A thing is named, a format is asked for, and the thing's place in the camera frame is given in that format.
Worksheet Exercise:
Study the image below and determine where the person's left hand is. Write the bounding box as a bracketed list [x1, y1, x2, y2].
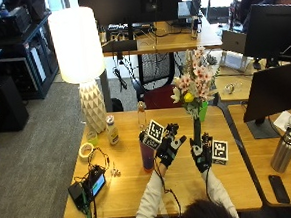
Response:
[153, 121, 190, 171]

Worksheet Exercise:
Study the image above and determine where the person's right hand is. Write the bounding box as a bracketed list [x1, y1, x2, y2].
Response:
[188, 132, 217, 175]

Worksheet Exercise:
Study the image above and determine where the pink and white flower bouquet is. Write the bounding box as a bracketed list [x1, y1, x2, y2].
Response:
[166, 44, 226, 149]

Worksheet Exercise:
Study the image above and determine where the white marker cube right glove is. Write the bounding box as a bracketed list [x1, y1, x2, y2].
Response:
[210, 137, 231, 167]

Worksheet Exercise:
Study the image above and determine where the white marker cube glove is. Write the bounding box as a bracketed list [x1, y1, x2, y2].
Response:
[139, 118, 167, 151]
[210, 137, 231, 167]

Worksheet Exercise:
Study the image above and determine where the white marker cube left glove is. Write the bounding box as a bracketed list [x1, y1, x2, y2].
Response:
[139, 118, 167, 151]

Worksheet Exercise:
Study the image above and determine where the purple tumbler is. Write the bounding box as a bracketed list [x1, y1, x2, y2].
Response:
[138, 130, 158, 173]

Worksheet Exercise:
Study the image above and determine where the red chair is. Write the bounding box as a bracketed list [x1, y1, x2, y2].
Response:
[142, 83, 184, 111]

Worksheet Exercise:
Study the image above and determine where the white bottle with yellow label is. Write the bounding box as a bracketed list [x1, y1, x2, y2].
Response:
[104, 114, 121, 147]

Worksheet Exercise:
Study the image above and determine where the stainless steel water bottle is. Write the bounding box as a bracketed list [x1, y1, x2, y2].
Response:
[267, 125, 291, 175]

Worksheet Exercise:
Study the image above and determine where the small pale green cup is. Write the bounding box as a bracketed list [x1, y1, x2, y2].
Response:
[85, 128, 100, 147]

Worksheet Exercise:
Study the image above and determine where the white paper sheet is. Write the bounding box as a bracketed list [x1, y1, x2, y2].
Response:
[272, 110, 291, 135]

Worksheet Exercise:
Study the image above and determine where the large black monitor on stand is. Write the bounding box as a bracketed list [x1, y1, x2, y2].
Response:
[239, 61, 291, 141]

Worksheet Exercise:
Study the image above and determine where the black smartphone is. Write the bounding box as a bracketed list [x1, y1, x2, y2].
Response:
[267, 173, 291, 206]

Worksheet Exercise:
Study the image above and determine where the white laptop stand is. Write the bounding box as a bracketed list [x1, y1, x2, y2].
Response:
[218, 49, 251, 74]

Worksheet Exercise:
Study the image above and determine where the white tape roll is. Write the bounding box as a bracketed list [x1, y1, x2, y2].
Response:
[77, 141, 96, 164]

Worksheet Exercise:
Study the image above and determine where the black device with screen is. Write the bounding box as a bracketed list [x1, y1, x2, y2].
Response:
[65, 164, 109, 213]

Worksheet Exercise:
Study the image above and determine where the silver laptop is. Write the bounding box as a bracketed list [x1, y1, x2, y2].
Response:
[220, 28, 250, 56]

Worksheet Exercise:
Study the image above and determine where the white table lamp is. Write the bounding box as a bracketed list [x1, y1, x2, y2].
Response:
[46, 4, 111, 137]

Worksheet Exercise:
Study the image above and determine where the black monitor rear facing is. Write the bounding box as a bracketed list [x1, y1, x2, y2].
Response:
[239, 1, 291, 70]

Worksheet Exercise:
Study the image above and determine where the wide black monitor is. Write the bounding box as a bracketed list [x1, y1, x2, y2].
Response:
[76, 0, 186, 44]

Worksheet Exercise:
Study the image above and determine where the black shelf unit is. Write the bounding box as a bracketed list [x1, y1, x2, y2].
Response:
[0, 3, 63, 103]

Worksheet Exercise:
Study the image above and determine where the black floor box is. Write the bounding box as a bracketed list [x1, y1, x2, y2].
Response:
[0, 73, 32, 134]

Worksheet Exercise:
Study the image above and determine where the black glove cable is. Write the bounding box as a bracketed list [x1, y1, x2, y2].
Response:
[155, 166, 183, 218]

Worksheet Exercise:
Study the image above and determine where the black cable bundle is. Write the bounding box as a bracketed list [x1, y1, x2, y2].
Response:
[83, 146, 112, 181]

